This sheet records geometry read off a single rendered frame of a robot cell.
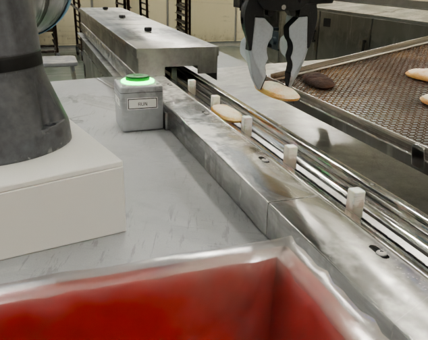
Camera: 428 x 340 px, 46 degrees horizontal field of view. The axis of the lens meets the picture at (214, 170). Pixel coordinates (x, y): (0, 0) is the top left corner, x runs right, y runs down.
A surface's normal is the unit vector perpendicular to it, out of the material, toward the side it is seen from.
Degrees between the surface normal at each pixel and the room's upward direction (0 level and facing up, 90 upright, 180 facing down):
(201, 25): 90
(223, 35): 90
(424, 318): 0
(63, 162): 4
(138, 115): 90
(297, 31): 90
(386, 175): 0
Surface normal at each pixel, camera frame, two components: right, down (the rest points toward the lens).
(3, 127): 0.42, 0.00
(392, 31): -0.94, 0.11
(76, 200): 0.49, 0.33
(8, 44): 0.74, 0.20
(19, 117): 0.65, -0.07
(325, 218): 0.02, -0.93
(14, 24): 0.87, 0.14
